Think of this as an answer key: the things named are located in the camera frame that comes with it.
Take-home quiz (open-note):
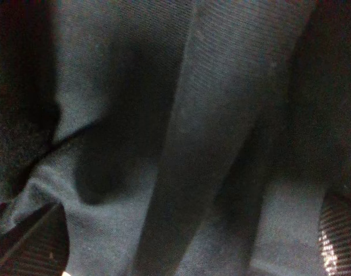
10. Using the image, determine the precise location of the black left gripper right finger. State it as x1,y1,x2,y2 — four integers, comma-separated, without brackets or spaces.
318,192,351,275

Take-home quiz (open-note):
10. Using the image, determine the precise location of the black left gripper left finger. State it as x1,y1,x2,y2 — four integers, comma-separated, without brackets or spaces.
0,204,67,276

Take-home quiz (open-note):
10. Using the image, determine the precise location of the black short sleeve t-shirt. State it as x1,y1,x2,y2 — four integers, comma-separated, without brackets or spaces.
0,1,351,275

